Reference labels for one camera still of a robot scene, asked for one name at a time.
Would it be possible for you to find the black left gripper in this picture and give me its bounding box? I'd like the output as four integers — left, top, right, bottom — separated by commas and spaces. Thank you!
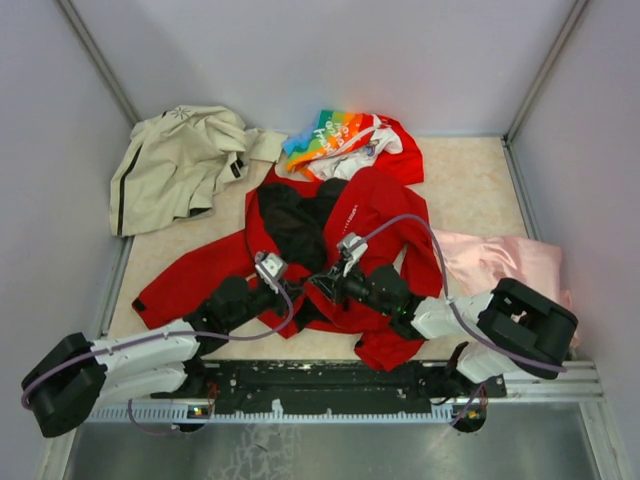
226, 276, 307, 331

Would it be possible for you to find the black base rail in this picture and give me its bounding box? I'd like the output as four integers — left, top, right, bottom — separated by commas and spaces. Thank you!
151, 360, 477, 415

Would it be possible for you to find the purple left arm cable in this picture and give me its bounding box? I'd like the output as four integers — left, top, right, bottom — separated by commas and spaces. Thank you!
19, 251, 295, 434

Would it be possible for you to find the aluminium frame post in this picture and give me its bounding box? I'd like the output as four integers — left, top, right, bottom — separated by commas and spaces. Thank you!
54, 0, 141, 127
502, 0, 591, 147

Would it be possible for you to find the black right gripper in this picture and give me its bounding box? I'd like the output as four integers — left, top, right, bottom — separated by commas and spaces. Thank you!
310, 254, 394, 316

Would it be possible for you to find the left aluminium frame post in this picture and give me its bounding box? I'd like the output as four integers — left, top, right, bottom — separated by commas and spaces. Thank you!
54, 0, 141, 127

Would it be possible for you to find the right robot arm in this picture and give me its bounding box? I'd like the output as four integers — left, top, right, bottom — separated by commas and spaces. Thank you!
311, 264, 578, 396

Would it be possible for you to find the rainbow white red garment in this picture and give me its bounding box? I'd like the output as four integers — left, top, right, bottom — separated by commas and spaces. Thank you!
282, 110, 425, 185

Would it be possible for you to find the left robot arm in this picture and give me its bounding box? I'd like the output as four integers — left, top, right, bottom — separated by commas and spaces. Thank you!
21, 277, 301, 438

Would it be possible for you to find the right aluminium frame post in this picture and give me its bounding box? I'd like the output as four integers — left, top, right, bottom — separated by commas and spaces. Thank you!
502, 0, 591, 147

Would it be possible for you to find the white slotted cable duct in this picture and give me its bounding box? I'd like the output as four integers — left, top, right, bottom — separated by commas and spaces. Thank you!
79, 399, 464, 425

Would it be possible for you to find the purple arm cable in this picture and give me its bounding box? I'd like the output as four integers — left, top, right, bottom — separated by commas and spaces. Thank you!
19, 251, 295, 434
349, 213, 569, 431

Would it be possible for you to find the beige jacket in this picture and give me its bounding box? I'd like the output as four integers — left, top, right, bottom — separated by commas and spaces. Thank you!
109, 105, 287, 237

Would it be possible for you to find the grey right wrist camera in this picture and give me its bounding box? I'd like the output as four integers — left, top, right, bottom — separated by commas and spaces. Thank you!
337, 233, 368, 277

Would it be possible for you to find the pink satin cloth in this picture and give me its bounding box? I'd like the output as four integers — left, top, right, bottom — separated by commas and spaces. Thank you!
435, 230, 573, 310

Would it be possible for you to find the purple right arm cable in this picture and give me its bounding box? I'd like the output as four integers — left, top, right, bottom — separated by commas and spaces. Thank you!
349, 213, 569, 431

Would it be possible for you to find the red jacket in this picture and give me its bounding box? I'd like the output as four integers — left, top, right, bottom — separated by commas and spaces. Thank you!
131, 167, 445, 372

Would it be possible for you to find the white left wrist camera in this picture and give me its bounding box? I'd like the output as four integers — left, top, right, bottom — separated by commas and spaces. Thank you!
254, 251, 288, 293

